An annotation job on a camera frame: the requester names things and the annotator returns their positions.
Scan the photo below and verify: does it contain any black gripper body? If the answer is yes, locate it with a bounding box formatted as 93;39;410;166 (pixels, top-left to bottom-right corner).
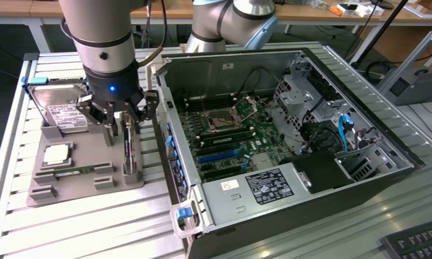
83;60;146;105

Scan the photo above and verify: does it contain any graphics card with black fan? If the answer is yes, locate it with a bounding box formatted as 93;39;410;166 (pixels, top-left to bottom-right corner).
113;110;140;175

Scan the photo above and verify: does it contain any silver hard disk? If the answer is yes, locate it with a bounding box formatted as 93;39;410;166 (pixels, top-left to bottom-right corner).
31;85;95;134

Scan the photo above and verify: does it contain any thin metal locking lever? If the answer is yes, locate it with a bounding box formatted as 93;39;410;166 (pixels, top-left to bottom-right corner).
198;91;210;114

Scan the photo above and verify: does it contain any grey parts rack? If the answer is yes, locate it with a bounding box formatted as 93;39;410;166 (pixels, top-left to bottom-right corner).
25;94;146;208

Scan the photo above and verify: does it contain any silver CPU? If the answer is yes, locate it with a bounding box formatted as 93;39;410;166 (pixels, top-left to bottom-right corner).
43;145;72;164

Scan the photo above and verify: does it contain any blue disk caddy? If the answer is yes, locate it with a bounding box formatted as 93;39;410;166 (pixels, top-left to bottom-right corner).
20;76;91;127

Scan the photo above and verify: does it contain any CPU socket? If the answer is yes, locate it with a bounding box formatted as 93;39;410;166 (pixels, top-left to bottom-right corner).
202;109;239;133

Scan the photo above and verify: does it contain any green RAM stick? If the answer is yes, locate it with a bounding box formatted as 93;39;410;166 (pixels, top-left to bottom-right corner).
53;166;96;178
200;132;256;148

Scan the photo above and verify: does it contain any black expansion slot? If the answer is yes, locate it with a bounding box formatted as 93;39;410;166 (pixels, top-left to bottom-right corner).
203;165;246;176
204;172;247;182
196;147;239;158

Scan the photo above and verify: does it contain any blue expansion slot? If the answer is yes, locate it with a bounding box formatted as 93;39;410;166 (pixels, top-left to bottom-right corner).
198;153;239;162

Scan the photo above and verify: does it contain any metal socket cover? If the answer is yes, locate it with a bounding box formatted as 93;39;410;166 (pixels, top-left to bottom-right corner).
230;96;263;122

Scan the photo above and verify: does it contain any green motherboard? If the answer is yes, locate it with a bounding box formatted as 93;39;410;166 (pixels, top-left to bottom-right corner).
176;94;300;184

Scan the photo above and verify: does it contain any silver chipset heatsink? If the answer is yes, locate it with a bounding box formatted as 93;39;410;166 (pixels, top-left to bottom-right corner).
251;154;275;170

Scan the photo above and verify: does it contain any wooden desk with white legs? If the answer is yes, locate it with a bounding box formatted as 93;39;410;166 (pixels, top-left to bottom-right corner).
0;0;195;53
275;0;432;65

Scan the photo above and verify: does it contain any blue case latch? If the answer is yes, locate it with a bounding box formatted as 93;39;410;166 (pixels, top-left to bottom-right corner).
175;207;191;221

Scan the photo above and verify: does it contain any grey power supply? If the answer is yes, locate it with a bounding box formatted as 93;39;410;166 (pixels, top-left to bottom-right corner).
200;164;312;226

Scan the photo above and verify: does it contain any silver disk bay cage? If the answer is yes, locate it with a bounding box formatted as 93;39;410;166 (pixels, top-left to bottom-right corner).
274;53;350;152

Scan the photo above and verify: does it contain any black plastic cover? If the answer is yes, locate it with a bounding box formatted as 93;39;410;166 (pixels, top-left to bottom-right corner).
279;151;356;195

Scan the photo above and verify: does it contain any black open PC case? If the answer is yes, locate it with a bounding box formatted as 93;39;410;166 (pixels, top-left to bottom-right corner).
146;47;427;259

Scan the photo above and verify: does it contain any orange and black device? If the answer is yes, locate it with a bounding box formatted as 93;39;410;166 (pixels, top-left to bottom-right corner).
330;4;358;16

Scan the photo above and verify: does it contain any silver disk bay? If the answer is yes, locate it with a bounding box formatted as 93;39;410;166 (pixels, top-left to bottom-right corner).
336;142;418;182

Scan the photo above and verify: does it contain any black tripod pole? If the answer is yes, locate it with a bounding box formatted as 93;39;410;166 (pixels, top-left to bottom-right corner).
348;0;410;65

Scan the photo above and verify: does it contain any white box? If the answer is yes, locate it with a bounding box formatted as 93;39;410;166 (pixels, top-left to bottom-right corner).
352;3;384;18

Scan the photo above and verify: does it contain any grey equipment box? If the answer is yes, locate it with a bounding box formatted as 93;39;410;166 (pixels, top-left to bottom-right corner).
376;67;432;106

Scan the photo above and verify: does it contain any white paper sheet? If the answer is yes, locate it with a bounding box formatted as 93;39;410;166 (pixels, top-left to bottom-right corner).
403;4;432;19

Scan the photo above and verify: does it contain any black keyboard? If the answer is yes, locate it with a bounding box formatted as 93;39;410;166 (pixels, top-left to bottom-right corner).
380;217;432;259

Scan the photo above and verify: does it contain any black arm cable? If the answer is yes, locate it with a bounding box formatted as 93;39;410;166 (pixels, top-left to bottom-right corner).
136;0;168;67

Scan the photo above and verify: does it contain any blue wire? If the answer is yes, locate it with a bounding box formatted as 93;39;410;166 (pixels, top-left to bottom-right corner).
339;113;356;152

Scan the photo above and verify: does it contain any aluminium profile frame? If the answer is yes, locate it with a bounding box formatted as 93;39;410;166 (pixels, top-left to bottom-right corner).
395;30;432;90

